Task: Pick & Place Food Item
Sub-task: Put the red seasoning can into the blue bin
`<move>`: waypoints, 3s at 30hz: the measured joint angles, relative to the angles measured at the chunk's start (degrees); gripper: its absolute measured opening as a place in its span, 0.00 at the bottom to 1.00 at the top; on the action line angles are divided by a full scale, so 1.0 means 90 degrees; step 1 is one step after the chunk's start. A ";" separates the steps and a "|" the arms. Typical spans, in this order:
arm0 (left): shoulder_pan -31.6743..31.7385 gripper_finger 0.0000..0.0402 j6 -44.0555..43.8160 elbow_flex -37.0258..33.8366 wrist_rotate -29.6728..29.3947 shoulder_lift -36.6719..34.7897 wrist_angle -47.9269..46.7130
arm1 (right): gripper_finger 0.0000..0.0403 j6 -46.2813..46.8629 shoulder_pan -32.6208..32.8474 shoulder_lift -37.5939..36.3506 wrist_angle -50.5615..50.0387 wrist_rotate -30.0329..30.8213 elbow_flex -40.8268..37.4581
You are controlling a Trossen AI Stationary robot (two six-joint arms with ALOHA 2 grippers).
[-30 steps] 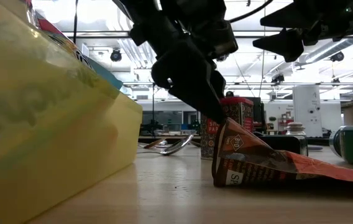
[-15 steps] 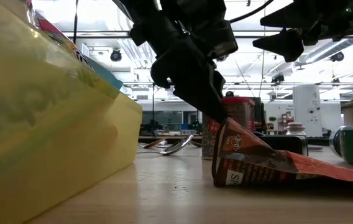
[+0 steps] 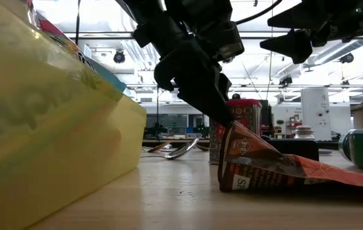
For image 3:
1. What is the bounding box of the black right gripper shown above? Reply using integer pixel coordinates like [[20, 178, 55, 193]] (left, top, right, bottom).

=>
[[259, 0, 357, 65]]

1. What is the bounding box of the black ceiling lamp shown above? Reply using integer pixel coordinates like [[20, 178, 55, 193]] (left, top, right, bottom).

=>
[[339, 52, 355, 64], [112, 50, 127, 64], [279, 75, 294, 87]]

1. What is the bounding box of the yellow plastic bin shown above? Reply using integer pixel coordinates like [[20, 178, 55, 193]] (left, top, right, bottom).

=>
[[0, 0, 147, 230]]

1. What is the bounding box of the pink box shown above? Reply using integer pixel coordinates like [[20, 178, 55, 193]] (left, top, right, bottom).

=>
[[208, 98, 263, 165]]

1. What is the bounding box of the black camera cable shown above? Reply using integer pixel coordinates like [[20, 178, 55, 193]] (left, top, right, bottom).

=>
[[235, 0, 284, 26]]

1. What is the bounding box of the orange handle spoon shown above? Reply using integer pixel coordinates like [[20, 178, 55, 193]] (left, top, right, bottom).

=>
[[141, 137, 200, 160]]

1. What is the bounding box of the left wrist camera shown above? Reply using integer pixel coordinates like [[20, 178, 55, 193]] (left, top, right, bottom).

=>
[[206, 20, 245, 63]]

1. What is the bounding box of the black monitor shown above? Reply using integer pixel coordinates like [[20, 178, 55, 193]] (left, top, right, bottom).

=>
[[261, 99, 272, 135]]

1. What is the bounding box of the orange taco seasoning packet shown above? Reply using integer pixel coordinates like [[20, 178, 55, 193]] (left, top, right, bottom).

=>
[[217, 120, 363, 194]]

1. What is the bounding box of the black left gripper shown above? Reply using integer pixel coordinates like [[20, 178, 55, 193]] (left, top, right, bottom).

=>
[[133, 19, 235, 128]]

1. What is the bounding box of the small glass spice jar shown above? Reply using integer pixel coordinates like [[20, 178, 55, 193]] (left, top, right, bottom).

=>
[[293, 125, 315, 141]]

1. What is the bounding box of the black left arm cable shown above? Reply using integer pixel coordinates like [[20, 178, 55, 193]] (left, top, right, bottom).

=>
[[76, 0, 82, 45]]

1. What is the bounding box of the black framed linear light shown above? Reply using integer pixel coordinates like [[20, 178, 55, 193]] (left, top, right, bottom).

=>
[[63, 31, 363, 40]]

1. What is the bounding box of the white square column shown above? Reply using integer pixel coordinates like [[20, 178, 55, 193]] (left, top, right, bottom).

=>
[[300, 86, 332, 141]]

